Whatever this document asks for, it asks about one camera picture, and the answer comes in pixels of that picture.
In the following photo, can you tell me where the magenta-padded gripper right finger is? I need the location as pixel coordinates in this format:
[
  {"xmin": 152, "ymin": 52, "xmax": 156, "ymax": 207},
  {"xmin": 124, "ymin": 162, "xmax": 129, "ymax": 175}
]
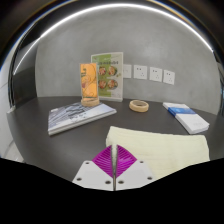
[{"xmin": 115, "ymin": 144, "xmax": 157, "ymax": 192}]

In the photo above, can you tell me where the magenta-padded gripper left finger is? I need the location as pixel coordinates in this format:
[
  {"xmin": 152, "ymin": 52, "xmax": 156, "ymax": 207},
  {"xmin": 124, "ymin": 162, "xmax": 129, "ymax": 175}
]
[{"xmin": 71, "ymin": 144, "xmax": 116, "ymax": 192}]

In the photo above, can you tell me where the cream ribbed towel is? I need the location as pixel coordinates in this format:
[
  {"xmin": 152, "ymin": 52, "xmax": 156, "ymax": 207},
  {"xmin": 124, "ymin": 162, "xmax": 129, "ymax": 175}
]
[{"xmin": 105, "ymin": 125, "xmax": 211, "ymax": 181}]

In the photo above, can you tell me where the grey-blue magazine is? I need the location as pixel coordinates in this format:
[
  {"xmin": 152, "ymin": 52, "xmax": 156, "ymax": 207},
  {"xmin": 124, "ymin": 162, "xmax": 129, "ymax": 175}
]
[{"xmin": 47, "ymin": 102, "xmax": 118, "ymax": 137}]

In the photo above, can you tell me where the white and blue booklet stack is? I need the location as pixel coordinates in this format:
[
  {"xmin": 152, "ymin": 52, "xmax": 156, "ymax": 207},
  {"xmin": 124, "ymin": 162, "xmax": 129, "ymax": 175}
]
[{"xmin": 162, "ymin": 101, "xmax": 211, "ymax": 135}]

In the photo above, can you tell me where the orange sign on wooden base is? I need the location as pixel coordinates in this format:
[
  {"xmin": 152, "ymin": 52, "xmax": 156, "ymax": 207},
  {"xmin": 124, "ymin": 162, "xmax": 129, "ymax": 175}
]
[{"xmin": 79, "ymin": 62, "xmax": 101, "ymax": 108}]

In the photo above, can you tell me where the green menu stand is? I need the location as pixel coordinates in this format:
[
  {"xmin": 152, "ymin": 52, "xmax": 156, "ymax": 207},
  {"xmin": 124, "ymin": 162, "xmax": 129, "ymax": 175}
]
[{"xmin": 90, "ymin": 51, "xmax": 124, "ymax": 103}]

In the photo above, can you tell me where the curved ceiling light strip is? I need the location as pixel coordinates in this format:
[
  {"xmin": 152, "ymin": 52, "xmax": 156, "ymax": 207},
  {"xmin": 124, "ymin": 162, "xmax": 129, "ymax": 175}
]
[{"xmin": 12, "ymin": 3, "xmax": 214, "ymax": 76}]

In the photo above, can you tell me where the wooden ring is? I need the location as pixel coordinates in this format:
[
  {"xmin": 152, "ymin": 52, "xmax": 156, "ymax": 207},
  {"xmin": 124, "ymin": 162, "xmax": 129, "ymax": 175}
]
[{"xmin": 128, "ymin": 99, "xmax": 150, "ymax": 113}]

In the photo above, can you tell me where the white wall socket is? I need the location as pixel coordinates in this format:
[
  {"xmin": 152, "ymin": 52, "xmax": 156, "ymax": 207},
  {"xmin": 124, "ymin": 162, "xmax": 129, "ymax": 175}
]
[
  {"xmin": 122, "ymin": 64, "xmax": 133, "ymax": 80},
  {"xmin": 149, "ymin": 66, "xmax": 164, "ymax": 83},
  {"xmin": 162, "ymin": 69, "xmax": 176, "ymax": 86},
  {"xmin": 133, "ymin": 64, "xmax": 148, "ymax": 81}
]

